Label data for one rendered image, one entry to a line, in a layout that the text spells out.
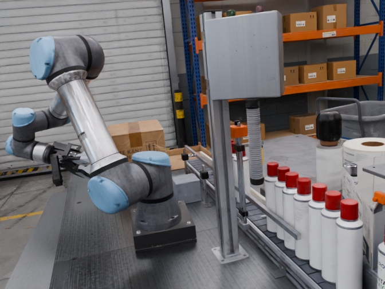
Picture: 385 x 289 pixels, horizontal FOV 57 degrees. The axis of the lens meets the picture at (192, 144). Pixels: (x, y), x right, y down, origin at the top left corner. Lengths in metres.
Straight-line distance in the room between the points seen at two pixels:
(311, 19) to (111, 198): 4.72
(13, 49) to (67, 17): 0.83
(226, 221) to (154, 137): 0.61
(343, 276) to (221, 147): 0.41
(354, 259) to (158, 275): 0.50
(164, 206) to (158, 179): 0.10
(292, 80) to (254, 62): 4.39
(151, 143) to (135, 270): 0.61
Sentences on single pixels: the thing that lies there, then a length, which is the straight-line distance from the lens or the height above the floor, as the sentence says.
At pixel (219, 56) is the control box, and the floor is 1.39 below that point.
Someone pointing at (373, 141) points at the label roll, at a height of 1.02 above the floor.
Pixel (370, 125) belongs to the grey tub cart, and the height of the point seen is 0.72.
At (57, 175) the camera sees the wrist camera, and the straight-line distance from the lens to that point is 1.38.
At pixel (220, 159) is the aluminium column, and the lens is 0.96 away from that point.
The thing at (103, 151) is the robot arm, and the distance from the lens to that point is 1.02.
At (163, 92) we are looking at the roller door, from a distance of 5.32.
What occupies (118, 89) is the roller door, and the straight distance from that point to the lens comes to 5.27.
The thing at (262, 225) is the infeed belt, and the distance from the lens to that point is 1.13.
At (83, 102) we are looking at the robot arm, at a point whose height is 1.30.
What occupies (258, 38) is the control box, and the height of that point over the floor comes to 1.42.
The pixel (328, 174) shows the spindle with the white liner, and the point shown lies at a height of 0.98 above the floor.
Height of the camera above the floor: 1.39
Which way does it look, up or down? 13 degrees down
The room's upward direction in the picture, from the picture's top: 6 degrees counter-clockwise
